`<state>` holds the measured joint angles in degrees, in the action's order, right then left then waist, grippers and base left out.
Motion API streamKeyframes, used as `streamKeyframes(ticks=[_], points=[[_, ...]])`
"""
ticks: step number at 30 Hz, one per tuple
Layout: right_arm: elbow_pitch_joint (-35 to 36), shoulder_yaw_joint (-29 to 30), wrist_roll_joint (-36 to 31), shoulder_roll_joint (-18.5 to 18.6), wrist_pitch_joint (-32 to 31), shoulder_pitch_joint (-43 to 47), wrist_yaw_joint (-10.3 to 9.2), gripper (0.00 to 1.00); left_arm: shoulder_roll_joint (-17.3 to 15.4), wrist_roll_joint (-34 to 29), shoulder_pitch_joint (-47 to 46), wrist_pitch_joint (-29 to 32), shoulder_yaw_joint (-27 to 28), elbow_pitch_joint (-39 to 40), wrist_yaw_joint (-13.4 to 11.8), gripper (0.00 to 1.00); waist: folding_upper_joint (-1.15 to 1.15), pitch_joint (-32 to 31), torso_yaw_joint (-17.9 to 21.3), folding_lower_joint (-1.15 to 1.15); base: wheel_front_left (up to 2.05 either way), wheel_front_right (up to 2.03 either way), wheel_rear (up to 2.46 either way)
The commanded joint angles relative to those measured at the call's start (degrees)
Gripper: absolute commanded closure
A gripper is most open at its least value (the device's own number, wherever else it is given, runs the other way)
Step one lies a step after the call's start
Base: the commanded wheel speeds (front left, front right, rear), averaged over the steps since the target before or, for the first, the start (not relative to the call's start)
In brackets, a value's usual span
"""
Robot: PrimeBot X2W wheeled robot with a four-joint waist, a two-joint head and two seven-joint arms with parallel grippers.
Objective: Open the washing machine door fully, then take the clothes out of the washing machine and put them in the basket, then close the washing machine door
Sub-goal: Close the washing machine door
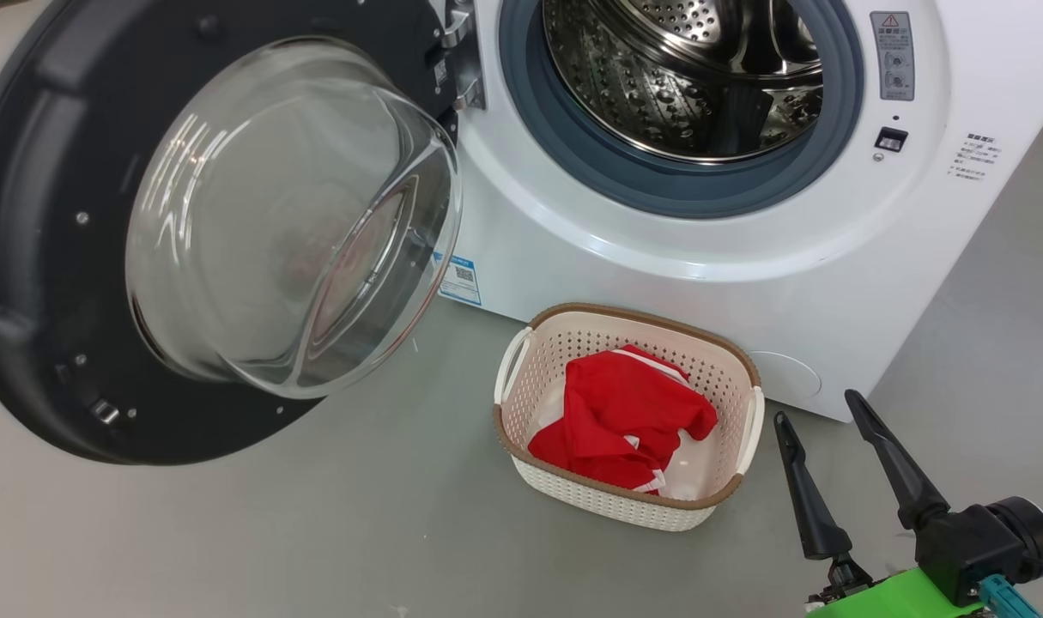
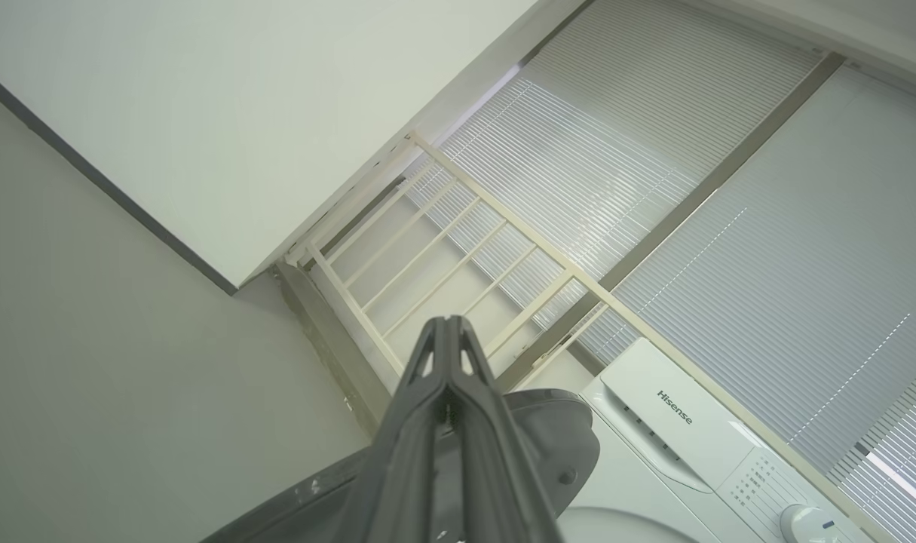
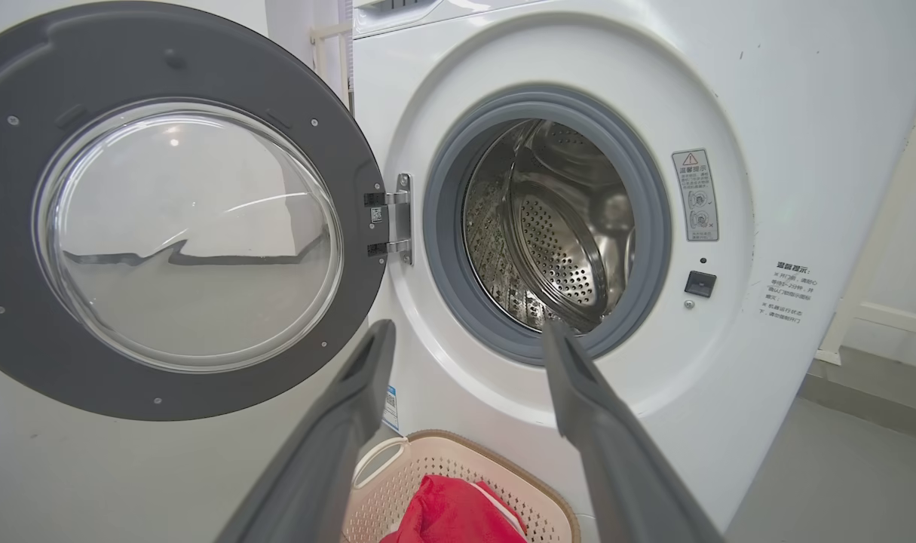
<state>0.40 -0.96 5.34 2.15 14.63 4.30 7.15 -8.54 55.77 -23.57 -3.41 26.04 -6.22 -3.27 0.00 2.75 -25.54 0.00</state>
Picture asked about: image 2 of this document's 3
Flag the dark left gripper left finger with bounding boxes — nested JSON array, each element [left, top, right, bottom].
[[363, 317, 451, 543]]

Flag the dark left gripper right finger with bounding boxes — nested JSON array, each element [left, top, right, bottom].
[[449, 317, 564, 543]]

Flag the washing machine door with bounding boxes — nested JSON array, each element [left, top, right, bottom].
[[200, 388, 602, 543]]

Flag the white front-load washing machine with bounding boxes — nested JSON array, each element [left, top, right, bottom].
[[559, 337, 875, 543]]

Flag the white control dial knob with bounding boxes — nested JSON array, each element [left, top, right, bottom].
[[780, 505, 852, 543]]

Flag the white Hisense detergent drawer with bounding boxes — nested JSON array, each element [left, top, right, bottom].
[[599, 337, 754, 495]]

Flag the cream metal railing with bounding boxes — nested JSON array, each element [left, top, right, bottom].
[[284, 131, 897, 543]]

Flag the white slatted window blind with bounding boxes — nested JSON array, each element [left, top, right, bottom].
[[578, 64, 916, 543], [401, 0, 828, 333]]

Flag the grey window frame post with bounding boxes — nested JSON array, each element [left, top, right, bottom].
[[495, 51, 847, 393]]

